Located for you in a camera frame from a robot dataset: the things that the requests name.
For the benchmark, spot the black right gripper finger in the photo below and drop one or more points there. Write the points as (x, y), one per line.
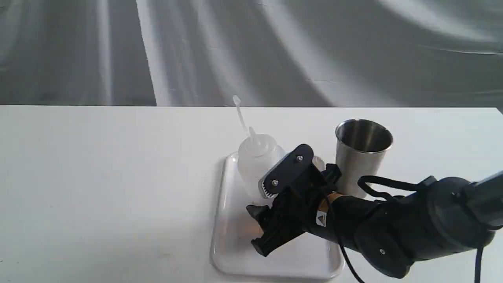
(277, 225)
(287, 171)

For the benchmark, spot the stainless steel cup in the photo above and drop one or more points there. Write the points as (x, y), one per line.
(361, 146)

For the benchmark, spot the grey backdrop cloth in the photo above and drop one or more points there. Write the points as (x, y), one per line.
(270, 53)

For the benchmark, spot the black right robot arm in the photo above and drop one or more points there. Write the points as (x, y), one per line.
(404, 224)

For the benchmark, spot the white plastic tray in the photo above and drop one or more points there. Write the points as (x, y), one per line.
(306, 257)

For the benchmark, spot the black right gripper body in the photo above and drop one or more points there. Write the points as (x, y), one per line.
(307, 202)

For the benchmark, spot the translucent plastic cup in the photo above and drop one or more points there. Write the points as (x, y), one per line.
(257, 155)

